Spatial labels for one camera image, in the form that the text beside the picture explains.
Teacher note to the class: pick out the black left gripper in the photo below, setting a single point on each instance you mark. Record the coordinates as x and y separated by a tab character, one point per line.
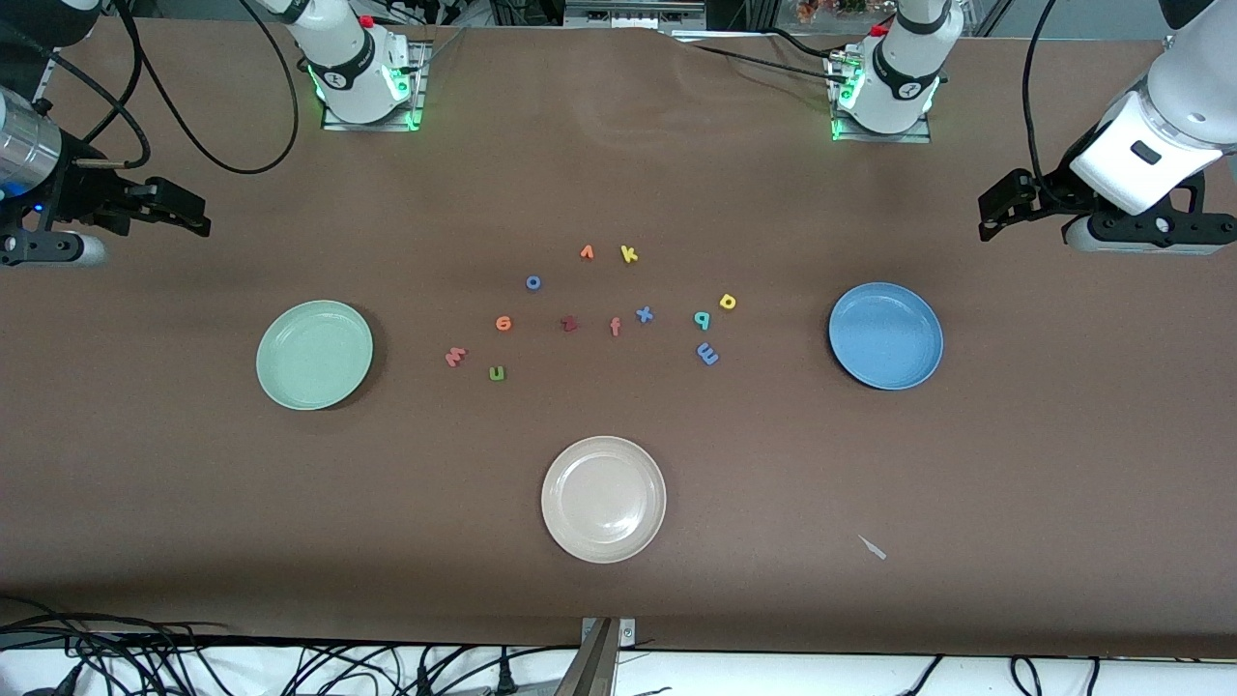
1048	190

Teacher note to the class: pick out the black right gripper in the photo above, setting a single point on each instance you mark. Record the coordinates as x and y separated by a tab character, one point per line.
79	196

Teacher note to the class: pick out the pink foam letter w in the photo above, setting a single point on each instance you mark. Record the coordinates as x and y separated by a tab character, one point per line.
455	357

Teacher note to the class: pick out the blue foam letter m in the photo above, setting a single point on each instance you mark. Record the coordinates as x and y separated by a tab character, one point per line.
707	354

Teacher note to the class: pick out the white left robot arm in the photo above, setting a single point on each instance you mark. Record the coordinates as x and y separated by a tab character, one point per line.
904	77

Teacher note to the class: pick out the blue plate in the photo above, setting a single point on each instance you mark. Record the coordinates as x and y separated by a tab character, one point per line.
885	335

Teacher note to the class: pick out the light green plate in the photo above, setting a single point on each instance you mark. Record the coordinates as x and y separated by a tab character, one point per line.
314	355

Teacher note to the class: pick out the brown table cover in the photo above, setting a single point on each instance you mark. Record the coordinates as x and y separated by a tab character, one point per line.
193	483

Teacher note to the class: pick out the orange background items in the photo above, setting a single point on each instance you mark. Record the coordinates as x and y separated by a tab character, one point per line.
812	10

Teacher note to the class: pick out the small white paper scrap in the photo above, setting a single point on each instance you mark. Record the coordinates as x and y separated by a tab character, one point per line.
873	548

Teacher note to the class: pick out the beige plate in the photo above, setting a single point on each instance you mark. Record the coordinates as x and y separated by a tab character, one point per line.
603	499

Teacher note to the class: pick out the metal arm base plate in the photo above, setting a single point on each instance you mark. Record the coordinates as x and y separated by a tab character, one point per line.
372	126
879	138

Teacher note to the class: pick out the aluminium background frame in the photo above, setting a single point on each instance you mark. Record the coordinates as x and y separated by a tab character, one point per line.
633	14

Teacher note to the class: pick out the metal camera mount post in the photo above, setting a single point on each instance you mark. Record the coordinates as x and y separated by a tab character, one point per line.
594	667

